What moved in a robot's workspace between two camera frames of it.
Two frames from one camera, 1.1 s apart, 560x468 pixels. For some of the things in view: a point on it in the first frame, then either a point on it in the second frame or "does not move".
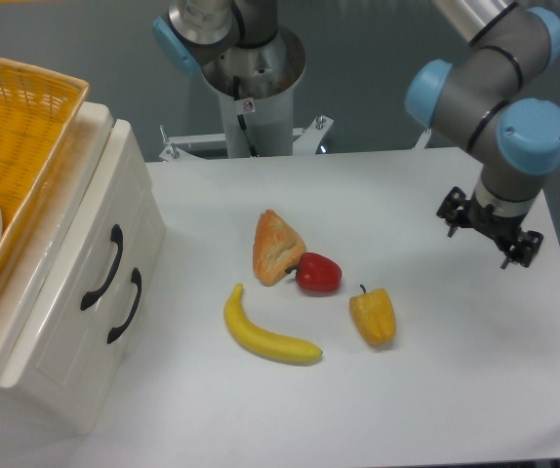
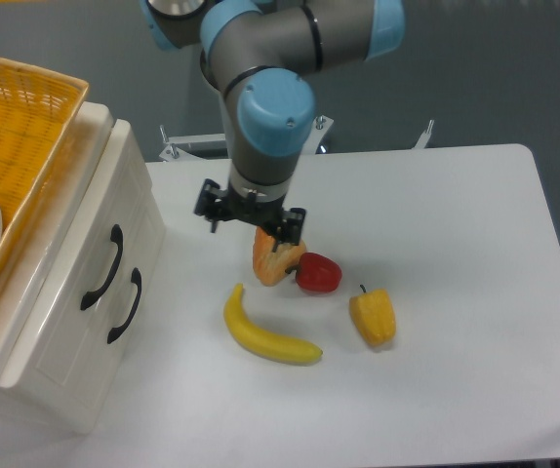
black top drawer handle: x=116 y=236 does not move
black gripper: x=478 y=215 to x=263 y=214
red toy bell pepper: x=316 y=274 does not move
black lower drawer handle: x=136 y=279 does not move
